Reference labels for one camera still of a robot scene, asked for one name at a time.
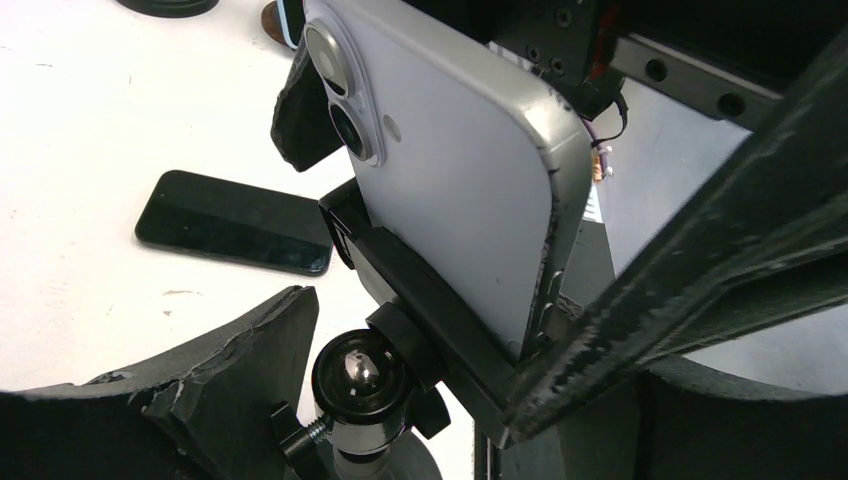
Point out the black phone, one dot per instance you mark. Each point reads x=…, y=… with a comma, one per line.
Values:
x=198, y=215

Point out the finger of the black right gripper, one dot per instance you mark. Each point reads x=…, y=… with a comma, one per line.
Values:
x=777, y=202
x=301, y=129

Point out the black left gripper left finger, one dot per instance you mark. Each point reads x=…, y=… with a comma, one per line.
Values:
x=200, y=410

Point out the black phone stand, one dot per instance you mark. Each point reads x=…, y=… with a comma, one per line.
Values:
x=170, y=8
x=376, y=389

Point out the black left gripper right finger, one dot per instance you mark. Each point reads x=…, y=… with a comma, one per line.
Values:
x=682, y=420

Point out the silver phone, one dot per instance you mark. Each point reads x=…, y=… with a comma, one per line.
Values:
x=475, y=163

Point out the blue-cased phone on table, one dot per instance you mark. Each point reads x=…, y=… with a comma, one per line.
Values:
x=283, y=21

